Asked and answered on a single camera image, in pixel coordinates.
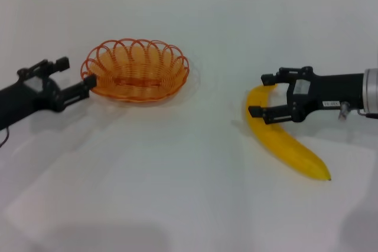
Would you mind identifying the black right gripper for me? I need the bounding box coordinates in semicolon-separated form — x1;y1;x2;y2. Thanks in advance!
248;66;366;125

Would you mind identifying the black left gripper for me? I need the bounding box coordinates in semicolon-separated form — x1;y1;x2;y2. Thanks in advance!
0;56;97;130

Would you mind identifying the yellow banana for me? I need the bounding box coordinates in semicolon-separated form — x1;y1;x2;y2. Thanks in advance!
244;83;332;181

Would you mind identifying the orange wire basket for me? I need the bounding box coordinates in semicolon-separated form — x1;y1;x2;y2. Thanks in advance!
80;38;190;103

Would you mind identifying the translucent cable connector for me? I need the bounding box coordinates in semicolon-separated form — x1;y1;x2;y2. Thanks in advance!
338;102;351;122

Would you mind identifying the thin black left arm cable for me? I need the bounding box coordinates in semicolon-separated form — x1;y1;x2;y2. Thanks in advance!
0;126;10;148

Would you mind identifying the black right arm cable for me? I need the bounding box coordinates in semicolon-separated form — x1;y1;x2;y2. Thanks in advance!
356;109;378;118

